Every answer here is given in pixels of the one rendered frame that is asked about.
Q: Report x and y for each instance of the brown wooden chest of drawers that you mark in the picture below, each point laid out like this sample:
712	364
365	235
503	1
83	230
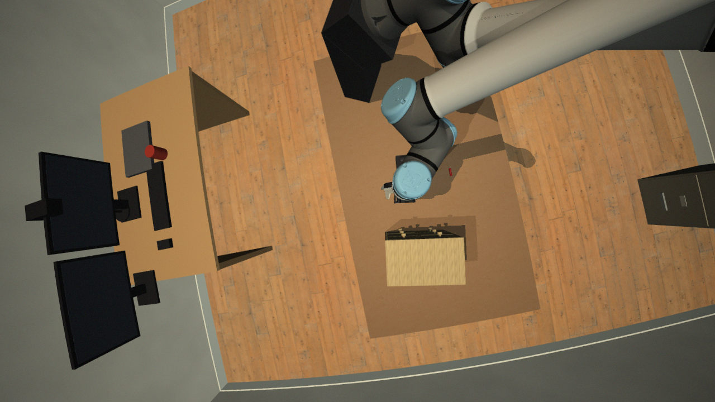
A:
423	262

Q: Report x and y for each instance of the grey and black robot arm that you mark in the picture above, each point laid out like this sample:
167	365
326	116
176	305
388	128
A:
485	50

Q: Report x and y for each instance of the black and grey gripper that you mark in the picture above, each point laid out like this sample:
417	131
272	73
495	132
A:
388	190

